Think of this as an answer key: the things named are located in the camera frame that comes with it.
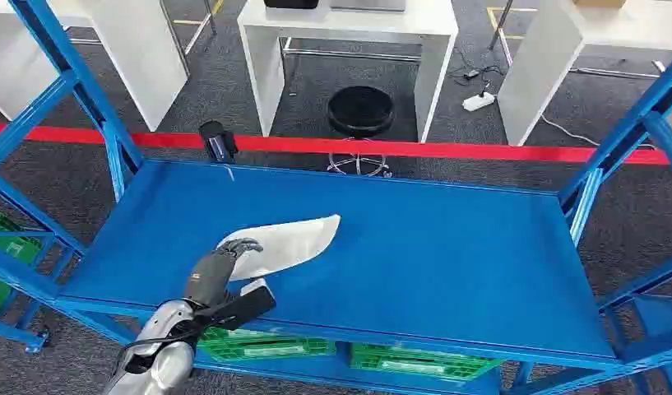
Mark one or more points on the blue metal shelf rack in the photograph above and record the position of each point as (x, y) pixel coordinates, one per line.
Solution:
(401, 251)

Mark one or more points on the black round stool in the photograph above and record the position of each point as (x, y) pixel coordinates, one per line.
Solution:
(360, 111)

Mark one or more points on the black barrier post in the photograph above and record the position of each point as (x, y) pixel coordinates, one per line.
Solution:
(218, 140)

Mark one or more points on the white power strip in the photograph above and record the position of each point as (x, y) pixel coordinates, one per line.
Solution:
(478, 101)

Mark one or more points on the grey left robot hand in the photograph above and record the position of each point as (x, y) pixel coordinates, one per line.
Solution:
(207, 278)

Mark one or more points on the red barrier belt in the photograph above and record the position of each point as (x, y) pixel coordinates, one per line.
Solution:
(450, 149)

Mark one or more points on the green plastic crate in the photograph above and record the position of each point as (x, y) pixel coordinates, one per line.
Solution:
(417, 362)
(14, 248)
(270, 346)

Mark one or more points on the grey flat box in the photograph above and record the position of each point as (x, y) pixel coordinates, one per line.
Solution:
(368, 5)

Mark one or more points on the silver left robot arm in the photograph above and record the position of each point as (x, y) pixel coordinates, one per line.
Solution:
(166, 365)

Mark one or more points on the black power adapter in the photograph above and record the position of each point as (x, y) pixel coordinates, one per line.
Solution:
(471, 74)

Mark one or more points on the black case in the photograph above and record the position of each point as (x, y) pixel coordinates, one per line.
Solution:
(291, 3)

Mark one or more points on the brown cardboard box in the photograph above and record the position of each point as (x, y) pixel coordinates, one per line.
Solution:
(598, 3)

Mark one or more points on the white foam sheet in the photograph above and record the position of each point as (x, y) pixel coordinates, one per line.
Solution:
(289, 242)

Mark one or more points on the white panel table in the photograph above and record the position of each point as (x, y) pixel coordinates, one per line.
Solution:
(142, 54)
(346, 22)
(537, 71)

